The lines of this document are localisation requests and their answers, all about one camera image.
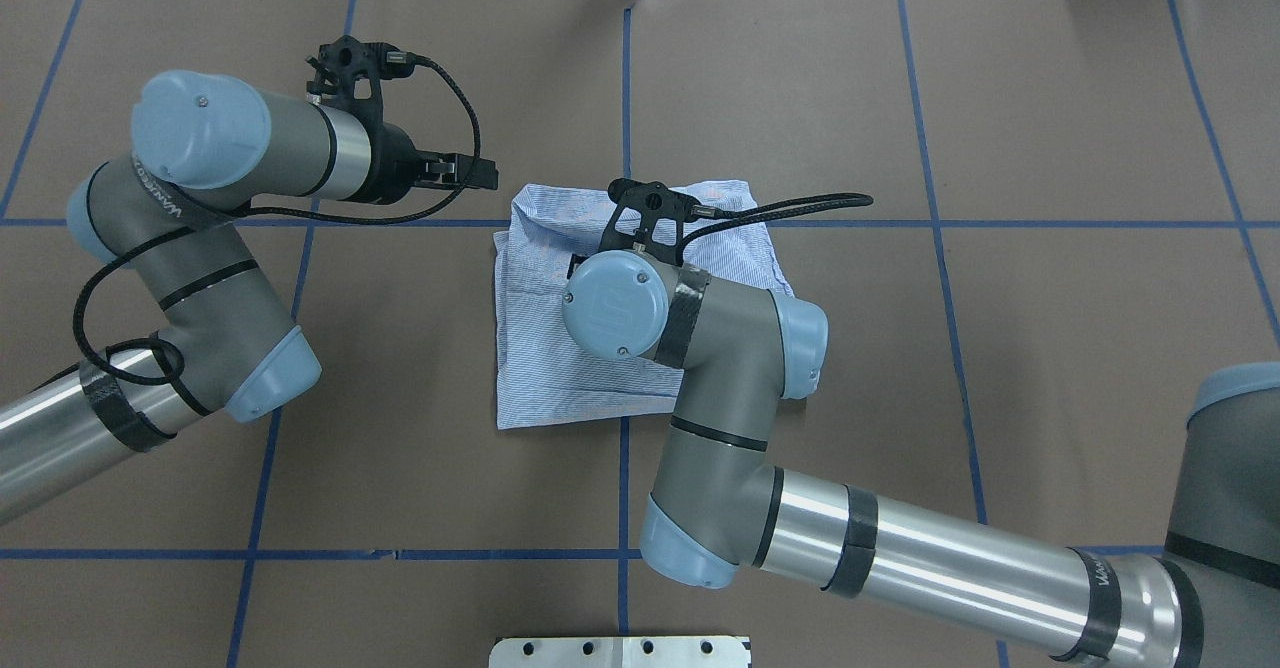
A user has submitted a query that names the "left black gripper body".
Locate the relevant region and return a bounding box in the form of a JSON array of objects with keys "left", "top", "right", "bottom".
[{"left": 365, "top": 125, "right": 499, "bottom": 206}]

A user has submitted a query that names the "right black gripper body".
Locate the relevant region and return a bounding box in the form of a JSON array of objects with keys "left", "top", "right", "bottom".
[{"left": 566, "top": 253, "right": 593, "bottom": 282}]

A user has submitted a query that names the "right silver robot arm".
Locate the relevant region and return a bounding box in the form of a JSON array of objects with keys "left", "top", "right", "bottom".
[{"left": 563, "top": 250, "right": 1277, "bottom": 667}]

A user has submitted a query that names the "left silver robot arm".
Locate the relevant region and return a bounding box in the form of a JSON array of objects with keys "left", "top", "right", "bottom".
[{"left": 3, "top": 68, "right": 499, "bottom": 523}]

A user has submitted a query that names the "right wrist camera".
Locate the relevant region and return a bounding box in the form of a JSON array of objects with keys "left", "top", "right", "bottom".
[{"left": 598, "top": 179, "right": 722, "bottom": 267}]

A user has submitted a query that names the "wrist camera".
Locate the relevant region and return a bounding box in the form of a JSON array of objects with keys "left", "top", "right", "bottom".
[
  {"left": 598, "top": 179, "right": 722, "bottom": 267},
  {"left": 306, "top": 35, "right": 413, "bottom": 125}
]

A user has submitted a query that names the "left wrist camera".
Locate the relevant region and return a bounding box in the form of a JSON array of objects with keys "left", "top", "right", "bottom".
[{"left": 306, "top": 35, "right": 413, "bottom": 125}]

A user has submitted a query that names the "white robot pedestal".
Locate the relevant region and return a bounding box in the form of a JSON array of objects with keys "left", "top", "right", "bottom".
[{"left": 488, "top": 635, "right": 754, "bottom": 667}]

